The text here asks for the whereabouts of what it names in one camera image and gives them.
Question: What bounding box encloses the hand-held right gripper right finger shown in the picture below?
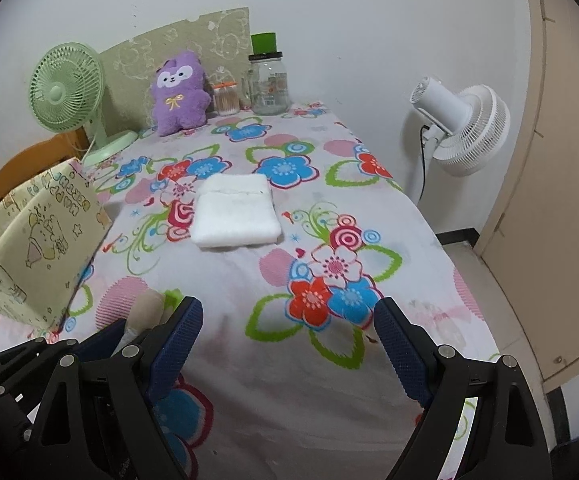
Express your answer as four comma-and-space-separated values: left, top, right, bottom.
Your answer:
373, 296, 555, 480

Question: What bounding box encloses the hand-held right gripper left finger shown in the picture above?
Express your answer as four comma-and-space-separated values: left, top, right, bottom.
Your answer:
34, 296, 204, 480

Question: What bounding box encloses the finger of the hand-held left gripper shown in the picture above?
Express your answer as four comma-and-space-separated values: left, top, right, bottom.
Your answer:
0, 319, 128, 391

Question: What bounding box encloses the beige soft cloth roll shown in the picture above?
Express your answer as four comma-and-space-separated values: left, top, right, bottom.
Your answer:
122, 290, 166, 333

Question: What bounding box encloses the yellow patterned storage box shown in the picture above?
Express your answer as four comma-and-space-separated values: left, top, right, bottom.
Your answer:
0, 157, 113, 330

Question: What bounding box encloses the white towel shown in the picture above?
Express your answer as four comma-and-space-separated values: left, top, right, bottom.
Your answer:
191, 174, 284, 249

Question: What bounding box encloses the floral tablecloth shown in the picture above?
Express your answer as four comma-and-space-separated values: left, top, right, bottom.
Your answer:
0, 101, 500, 480

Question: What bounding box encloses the black baseboard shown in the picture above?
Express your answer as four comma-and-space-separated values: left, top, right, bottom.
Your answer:
437, 227, 480, 247

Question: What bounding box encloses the white standing fan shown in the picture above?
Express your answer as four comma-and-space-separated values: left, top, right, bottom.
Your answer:
407, 76, 511, 203

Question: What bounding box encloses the purple plush toy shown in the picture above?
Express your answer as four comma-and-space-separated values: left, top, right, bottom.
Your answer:
150, 50, 210, 137

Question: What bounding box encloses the green desk fan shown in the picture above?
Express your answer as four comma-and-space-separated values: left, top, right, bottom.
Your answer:
30, 42, 138, 166

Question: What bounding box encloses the cotton swab jar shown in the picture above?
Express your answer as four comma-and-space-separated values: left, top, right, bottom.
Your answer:
213, 81, 240, 117

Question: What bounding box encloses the beige door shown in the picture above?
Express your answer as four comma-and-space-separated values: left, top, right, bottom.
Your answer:
477, 0, 579, 396

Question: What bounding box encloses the glass mug jar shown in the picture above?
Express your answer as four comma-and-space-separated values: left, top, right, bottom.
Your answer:
241, 51, 290, 115

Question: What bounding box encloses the green patterned board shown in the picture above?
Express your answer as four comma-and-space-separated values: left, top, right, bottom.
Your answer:
98, 7, 250, 133

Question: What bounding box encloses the green plastic cup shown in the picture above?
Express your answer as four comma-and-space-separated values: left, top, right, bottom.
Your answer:
250, 32, 278, 56

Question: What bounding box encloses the black fan cable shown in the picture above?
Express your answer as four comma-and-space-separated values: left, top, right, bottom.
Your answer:
418, 124, 430, 203

